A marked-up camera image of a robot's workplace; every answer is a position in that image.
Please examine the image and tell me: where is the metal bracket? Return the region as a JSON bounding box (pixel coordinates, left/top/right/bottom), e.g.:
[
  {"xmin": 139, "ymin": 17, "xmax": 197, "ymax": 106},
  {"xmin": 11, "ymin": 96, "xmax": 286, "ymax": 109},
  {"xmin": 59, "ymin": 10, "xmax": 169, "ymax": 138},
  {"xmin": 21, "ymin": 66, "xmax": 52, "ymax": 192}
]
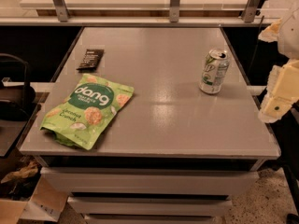
[
  {"xmin": 241, "ymin": 0, "xmax": 261, "ymax": 23},
  {"xmin": 169, "ymin": 0, "xmax": 180, "ymax": 22},
  {"xmin": 52, "ymin": 0, "xmax": 69, "ymax": 22}
]

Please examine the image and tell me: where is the crumpled brown paper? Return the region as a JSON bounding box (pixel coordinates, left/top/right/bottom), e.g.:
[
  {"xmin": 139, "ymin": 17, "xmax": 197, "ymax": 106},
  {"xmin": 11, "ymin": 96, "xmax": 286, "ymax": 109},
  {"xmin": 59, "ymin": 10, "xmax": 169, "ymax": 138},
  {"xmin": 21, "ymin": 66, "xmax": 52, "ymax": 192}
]
[{"xmin": 1, "ymin": 161, "xmax": 39, "ymax": 184}]

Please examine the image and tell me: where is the green rice chip bag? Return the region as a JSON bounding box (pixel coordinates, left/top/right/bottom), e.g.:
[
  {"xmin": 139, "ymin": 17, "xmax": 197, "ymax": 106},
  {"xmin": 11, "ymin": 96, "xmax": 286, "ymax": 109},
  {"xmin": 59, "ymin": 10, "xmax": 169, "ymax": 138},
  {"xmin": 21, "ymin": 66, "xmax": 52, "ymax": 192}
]
[{"xmin": 40, "ymin": 74, "xmax": 134, "ymax": 150}]

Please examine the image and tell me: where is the right metal bracket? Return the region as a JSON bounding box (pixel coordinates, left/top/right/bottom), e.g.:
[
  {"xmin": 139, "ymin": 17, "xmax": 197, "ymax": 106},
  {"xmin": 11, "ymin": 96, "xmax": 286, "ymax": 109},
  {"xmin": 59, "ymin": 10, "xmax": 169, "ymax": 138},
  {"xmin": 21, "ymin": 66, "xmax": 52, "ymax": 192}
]
[{"xmin": 241, "ymin": 0, "xmax": 261, "ymax": 23}]

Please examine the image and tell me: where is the middle metal bracket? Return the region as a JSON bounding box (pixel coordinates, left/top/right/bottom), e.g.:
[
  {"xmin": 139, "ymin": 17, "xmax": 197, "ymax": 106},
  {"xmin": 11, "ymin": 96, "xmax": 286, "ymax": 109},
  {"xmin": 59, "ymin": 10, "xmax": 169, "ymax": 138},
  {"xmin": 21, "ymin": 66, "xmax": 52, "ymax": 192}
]
[{"xmin": 169, "ymin": 0, "xmax": 180, "ymax": 22}]

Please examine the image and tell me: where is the white drawer cabinet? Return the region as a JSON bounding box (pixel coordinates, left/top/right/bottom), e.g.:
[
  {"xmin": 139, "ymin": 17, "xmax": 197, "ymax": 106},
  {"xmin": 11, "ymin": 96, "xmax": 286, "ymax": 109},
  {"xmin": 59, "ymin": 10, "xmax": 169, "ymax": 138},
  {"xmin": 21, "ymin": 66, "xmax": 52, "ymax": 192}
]
[{"xmin": 40, "ymin": 156, "xmax": 265, "ymax": 224}]

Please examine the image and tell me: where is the left metal bracket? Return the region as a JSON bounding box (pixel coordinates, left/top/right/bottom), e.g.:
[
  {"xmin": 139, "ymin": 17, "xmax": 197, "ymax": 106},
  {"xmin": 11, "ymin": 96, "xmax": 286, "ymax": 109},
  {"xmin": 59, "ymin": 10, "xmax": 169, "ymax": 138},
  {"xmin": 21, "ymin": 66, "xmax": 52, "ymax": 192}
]
[{"xmin": 52, "ymin": 0, "xmax": 69, "ymax": 22}]

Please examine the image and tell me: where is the cardboard box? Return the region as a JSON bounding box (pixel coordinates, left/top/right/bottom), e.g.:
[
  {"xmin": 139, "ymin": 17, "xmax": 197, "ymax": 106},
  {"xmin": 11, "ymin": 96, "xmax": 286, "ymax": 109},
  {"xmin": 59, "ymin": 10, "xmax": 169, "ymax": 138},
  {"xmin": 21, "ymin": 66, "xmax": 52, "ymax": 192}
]
[{"xmin": 0, "ymin": 177, "xmax": 68, "ymax": 224}]

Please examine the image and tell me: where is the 7up soda can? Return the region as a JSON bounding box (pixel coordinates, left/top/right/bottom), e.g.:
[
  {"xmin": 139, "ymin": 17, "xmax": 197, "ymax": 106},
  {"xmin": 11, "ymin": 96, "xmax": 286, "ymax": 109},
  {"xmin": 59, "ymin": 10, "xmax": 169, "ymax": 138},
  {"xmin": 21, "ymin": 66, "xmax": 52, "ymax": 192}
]
[{"xmin": 199, "ymin": 49, "xmax": 230, "ymax": 94}]

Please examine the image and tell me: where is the black snack bar wrapper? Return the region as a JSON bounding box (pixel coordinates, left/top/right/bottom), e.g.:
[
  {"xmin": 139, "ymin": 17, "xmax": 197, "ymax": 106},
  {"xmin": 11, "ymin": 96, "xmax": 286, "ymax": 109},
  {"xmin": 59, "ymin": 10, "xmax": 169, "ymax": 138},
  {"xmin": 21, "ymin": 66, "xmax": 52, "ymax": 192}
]
[{"xmin": 78, "ymin": 49, "xmax": 104, "ymax": 71}]

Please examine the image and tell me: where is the white shelf rail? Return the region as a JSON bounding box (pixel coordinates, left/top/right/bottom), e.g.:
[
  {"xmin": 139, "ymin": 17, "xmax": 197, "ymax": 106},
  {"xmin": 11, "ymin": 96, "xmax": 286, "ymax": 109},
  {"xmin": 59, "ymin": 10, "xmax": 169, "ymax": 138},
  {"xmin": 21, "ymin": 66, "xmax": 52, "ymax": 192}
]
[{"xmin": 0, "ymin": 17, "xmax": 278, "ymax": 28}]

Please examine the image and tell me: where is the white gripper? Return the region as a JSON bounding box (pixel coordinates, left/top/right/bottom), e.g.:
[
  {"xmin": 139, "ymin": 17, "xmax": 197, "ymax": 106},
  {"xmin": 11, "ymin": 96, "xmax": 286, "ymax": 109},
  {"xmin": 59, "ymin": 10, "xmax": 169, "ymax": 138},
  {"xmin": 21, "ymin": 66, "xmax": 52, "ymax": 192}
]
[{"xmin": 258, "ymin": 4, "xmax": 299, "ymax": 123}]

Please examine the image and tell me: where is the black chair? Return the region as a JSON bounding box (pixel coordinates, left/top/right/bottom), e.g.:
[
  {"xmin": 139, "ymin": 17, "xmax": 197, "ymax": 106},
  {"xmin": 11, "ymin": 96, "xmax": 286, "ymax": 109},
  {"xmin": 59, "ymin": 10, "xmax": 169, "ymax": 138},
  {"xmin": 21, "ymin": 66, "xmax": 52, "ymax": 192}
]
[{"xmin": 0, "ymin": 53, "xmax": 41, "ymax": 159}]

